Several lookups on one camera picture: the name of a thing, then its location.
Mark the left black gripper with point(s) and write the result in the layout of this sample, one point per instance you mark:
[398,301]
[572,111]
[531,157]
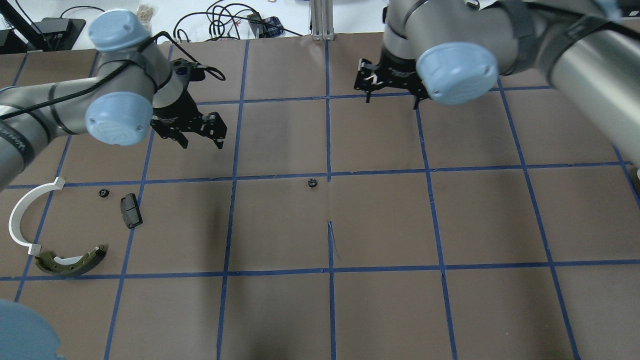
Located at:
[181,111]

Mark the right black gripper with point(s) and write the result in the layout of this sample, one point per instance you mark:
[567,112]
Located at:
[398,73]

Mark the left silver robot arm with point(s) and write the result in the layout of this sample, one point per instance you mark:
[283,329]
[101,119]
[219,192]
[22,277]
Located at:
[135,89]

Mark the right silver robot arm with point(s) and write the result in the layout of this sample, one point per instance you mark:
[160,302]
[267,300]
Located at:
[454,51]

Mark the black brake pad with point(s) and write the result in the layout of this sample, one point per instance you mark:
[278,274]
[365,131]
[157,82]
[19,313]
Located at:
[130,211]

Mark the green brake shoe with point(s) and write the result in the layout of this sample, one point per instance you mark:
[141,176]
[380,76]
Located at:
[54,265]

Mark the white curved plastic clamp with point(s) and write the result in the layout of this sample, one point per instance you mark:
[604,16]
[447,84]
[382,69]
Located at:
[14,224]

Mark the aluminium frame post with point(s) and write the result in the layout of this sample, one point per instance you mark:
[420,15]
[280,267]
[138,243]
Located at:
[322,20]

